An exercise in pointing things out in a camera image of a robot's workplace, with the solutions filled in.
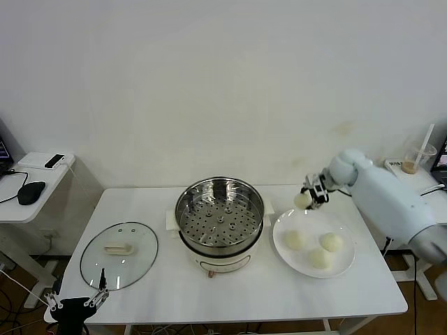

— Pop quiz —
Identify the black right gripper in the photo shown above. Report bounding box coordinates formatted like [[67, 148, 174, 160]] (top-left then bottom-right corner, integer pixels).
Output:
[[300, 173, 332, 211]]

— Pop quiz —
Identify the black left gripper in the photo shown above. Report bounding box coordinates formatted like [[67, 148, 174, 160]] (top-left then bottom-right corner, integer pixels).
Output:
[[44, 267, 112, 335]]

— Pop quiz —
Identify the white steamed baozi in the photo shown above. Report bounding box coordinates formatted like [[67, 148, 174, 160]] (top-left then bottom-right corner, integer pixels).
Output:
[[294, 193, 312, 210], [307, 248, 332, 270], [284, 230, 307, 251], [319, 232, 345, 253]]

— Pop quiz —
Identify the glass lid with cream handle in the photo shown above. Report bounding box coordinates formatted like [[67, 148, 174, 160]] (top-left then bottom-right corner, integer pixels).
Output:
[[80, 221, 159, 292]]

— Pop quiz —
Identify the perforated steel steamer basket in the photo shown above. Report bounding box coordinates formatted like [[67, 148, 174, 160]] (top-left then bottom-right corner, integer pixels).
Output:
[[175, 177, 265, 249]]

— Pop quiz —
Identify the white round plate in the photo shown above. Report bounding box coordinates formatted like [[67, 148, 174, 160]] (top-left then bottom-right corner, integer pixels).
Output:
[[272, 207, 356, 279]]

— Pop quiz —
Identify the white printed book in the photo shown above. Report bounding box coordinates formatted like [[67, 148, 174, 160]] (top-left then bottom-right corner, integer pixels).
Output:
[[383, 158, 406, 175]]

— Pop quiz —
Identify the white side table with mouse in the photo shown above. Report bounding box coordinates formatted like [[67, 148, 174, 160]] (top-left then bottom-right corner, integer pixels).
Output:
[[0, 151, 77, 310]]

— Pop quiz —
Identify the clear plastic drink cup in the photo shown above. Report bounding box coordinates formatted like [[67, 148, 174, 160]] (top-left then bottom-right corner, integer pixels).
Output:
[[400, 141, 437, 175]]

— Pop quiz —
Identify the white side table with cup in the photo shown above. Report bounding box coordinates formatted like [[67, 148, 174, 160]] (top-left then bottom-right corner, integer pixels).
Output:
[[383, 158, 447, 303]]

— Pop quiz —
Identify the black computer mouse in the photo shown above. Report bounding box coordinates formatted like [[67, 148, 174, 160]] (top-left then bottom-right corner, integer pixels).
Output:
[[17, 181, 47, 206]]

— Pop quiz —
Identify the white drinking straw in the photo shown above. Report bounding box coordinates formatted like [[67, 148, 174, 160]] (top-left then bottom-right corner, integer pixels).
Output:
[[413, 124, 435, 168]]

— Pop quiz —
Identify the black laptop beside cup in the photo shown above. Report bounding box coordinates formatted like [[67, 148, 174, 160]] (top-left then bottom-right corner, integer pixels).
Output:
[[430, 124, 447, 184]]

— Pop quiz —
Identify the small black white device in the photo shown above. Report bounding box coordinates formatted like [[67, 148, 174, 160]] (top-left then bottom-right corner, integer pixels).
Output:
[[44, 154, 66, 170]]

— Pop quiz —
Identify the flat white box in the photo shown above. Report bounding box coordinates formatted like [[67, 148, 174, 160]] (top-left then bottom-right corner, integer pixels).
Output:
[[17, 151, 76, 171]]

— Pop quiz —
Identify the white grey robot body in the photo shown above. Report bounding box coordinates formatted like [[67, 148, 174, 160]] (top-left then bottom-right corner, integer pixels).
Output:
[[434, 275, 447, 302]]

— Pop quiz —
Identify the black laptop with pink windows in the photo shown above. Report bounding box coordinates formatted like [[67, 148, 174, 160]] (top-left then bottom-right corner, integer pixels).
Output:
[[0, 117, 15, 179]]

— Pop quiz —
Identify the white floor cable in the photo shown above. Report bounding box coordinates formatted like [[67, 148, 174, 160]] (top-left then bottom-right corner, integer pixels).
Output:
[[0, 269, 48, 307]]

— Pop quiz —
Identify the black laptop cable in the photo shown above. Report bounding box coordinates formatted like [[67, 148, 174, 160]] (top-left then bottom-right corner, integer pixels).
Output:
[[0, 169, 29, 205]]

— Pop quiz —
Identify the black cable with adapter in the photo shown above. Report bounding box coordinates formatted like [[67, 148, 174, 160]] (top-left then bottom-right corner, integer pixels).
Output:
[[382, 237, 420, 335]]

